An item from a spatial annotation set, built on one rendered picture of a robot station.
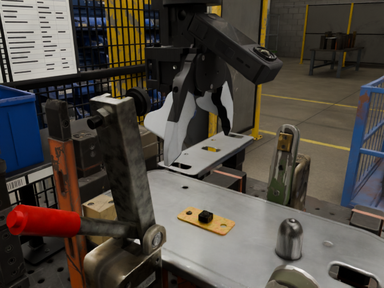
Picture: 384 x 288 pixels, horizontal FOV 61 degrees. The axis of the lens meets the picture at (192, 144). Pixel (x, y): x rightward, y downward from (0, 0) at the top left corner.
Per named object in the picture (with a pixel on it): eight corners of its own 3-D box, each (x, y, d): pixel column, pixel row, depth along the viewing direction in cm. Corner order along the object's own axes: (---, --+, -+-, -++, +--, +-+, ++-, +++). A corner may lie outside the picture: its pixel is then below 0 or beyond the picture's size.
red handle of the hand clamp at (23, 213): (160, 228, 36) (33, 212, 23) (154, 247, 35) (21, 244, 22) (132, 216, 38) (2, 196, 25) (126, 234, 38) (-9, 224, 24)
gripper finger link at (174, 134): (139, 158, 42) (164, 95, 44) (176, 168, 39) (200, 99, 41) (124, 151, 40) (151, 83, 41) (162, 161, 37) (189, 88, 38)
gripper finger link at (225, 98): (209, 116, 55) (191, 75, 48) (241, 122, 52) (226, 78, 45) (201, 131, 54) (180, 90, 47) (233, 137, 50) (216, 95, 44)
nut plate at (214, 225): (236, 223, 48) (236, 216, 48) (224, 236, 45) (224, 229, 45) (189, 207, 53) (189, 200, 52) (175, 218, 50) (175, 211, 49)
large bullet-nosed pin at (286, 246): (303, 260, 43) (308, 216, 41) (295, 274, 41) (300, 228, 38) (279, 251, 45) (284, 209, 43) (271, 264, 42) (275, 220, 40)
